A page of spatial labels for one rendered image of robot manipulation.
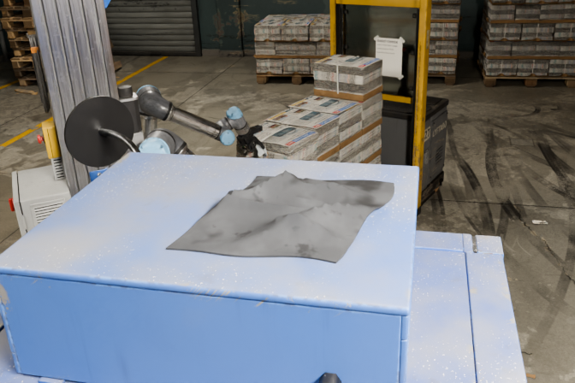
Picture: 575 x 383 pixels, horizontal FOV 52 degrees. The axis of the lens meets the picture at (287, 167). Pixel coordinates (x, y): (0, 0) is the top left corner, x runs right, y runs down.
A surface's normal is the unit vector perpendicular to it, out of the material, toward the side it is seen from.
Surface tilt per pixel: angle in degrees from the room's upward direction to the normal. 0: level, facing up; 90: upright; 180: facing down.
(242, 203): 54
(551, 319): 0
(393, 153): 90
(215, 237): 2
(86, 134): 90
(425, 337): 0
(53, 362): 90
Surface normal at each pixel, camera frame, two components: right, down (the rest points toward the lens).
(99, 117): 0.67, 0.26
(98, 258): -0.04, -0.92
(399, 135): -0.56, 0.34
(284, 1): -0.22, 0.39
